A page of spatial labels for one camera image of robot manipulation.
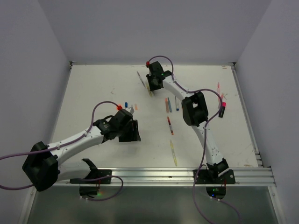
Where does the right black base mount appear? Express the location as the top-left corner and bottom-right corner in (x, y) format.
(193, 162), (236, 185)

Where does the aluminium front rail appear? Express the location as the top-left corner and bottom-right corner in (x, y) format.
(45, 163), (276, 188)

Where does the grey thin pen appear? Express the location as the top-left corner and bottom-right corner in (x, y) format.
(137, 71), (146, 88)

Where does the pink pen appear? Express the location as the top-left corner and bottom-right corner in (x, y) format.
(217, 82), (227, 103)

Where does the orange ink pen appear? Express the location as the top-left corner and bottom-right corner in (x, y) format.
(165, 98), (170, 113)

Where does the red ink pen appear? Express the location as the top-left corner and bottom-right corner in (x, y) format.
(167, 116), (174, 135)

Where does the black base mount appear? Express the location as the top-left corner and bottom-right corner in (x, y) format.
(193, 162), (236, 185)
(70, 169), (112, 184)

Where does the blue cap white marker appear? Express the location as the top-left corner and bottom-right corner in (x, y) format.
(175, 97), (180, 111)

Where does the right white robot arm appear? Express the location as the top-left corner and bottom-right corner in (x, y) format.
(146, 62), (229, 183)

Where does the black pink highlighter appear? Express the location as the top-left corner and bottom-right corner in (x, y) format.
(218, 102), (227, 118)

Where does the light blue pen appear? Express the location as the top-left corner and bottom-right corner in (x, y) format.
(167, 98), (172, 112)

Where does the yellow pen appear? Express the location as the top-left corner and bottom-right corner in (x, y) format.
(146, 85), (153, 97)
(170, 140), (178, 167)

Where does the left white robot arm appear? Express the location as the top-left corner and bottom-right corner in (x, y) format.
(22, 107), (141, 192)

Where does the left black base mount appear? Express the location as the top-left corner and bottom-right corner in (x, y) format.
(70, 169), (112, 184)

